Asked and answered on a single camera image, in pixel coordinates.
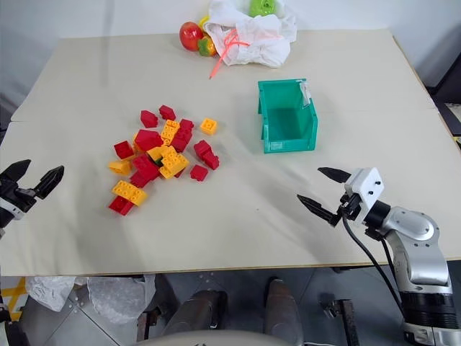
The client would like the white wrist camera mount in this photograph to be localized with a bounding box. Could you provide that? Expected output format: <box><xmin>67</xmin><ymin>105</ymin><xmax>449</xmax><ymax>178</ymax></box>
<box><xmin>0</xmin><ymin>200</ymin><xmax>25</xmax><ymax>229</ymax></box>
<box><xmin>344</xmin><ymin>167</ymin><xmax>385</xmax><ymax>226</ymax></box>

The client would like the green toy apple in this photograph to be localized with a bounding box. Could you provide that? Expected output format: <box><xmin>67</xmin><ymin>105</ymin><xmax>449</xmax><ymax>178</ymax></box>
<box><xmin>248</xmin><ymin>0</ymin><xmax>279</xmax><ymax>17</ymax></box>

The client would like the dark metal table frame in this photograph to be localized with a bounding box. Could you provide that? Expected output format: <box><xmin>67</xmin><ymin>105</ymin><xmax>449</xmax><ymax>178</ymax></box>
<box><xmin>318</xmin><ymin>293</ymin><xmax>361</xmax><ymax>346</ymax></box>

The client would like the red toy apple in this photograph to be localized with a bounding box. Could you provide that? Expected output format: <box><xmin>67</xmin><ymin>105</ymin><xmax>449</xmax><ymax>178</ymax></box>
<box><xmin>179</xmin><ymin>21</ymin><xmax>206</xmax><ymax>52</ymax></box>

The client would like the dark chair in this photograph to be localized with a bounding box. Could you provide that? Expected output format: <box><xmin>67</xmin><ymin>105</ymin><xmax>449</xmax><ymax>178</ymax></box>
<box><xmin>426</xmin><ymin>53</ymin><xmax>461</xmax><ymax>111</ymax></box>

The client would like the yellow studded toy brick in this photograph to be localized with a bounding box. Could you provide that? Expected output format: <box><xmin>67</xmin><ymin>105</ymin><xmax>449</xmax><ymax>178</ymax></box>
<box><xmin>111</xmin><ymin>179</ymin><xmax>148</xmax><ymax>208</ymax></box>

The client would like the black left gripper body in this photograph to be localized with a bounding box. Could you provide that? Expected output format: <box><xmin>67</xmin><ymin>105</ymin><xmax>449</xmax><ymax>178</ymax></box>
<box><xmin>0</xmin><ymin>179</ymin><xmax>39</xmax><ymax>214</ymax></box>

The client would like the dark rounded shape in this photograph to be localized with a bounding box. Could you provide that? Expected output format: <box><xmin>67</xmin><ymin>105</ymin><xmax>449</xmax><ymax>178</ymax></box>
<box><xmin>263</xmin><ymin>276</ymin><xmax>302</xmax><ymax>342</ymax></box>
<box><xmin>164</xmin><ymin>290</ymin><xmax>228</xmax><ymax>338</ymax></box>

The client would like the clear plastic bag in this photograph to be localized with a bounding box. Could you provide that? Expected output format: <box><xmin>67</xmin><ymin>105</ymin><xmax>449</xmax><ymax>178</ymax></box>
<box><xmin>24</xmin><ymin>275</ymin><xmax>77</xmax><ymax>312</ymax></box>
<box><xmin>86</xmin><ymin>275</ymin><xmax>156</xmax><ymax>325</ymax></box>

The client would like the white plastic bag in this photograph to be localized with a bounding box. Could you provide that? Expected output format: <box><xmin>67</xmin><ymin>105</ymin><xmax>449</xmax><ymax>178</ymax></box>
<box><xmin>203</xmin><ymin>0</ymin><xmax>298</xmax><ymax>68</ymax></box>

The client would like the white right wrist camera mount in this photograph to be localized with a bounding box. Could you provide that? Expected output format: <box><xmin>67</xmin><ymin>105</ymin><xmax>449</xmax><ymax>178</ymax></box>
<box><xmin>344</xmin><ymin>167</ymin><xmax>385</xmax><ymax>226</ymax></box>

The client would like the pink plastic string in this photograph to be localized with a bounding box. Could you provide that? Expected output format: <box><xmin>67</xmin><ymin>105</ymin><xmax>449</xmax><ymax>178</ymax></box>
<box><xmin>208</xmin><ymin>29</ymin><xmax>251</xmax><ymax>80</ymax></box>

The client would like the yellow green toy pepper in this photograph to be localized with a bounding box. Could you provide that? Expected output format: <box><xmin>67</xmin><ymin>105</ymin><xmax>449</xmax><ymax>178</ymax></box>
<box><xmin>197</xmin><ymin>35</ymin><xmax>218</xmax><ymax>58</ymax></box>

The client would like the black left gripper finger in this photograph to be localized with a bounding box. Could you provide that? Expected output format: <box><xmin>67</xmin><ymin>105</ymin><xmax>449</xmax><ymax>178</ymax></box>
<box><xmin>35</xmin><ymin>165</ymin><xmax>66</xmax><ymax>200</ymax></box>
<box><xmin>0</xmin><ymin>159</ymin><xmax>32</xmax><ymax>188</ymax></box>

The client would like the white paper label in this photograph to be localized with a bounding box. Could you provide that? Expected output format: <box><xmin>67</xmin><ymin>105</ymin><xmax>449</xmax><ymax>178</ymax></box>
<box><xmin>297</xmin><ymin>81</ymin><xmax>312</xmax><ymax>109</ymax></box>

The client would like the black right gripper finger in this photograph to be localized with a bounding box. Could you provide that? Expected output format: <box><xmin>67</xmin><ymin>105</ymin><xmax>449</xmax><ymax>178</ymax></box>
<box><xmin>317</xmin><ymin>167</ymin><xmax>351</xmax><ymax>185</ymax></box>
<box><xmin>297</xmin><ymin>194</ymin><xmax>340</xmax><ymax>228</ymax></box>

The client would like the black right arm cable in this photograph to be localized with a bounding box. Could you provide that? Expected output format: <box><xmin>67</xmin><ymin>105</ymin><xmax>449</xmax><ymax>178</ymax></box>
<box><xmin>341</xmin><ymin>212</ymin><xmax>408</xmax><ymax>318</ymax></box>

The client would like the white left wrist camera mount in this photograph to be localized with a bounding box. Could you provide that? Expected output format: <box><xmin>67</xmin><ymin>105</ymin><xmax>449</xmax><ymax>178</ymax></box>
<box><xmin>0</xmin><ymin>200</ymin><xmax>25</xmax><ymax>229</ymax></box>

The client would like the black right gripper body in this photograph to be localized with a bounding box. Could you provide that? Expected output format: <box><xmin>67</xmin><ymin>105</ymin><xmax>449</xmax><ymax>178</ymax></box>
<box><xmin>336</xmin><ymin>192</ymin><xmax>364</xmax><ymax>226</ymax></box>

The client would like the green plastic bin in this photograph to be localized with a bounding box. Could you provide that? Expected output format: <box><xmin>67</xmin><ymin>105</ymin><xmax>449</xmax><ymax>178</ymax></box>
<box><xmin>257</xmin><ymin>76</ymin><xmax>319</xmax><ymax>155</ymax></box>

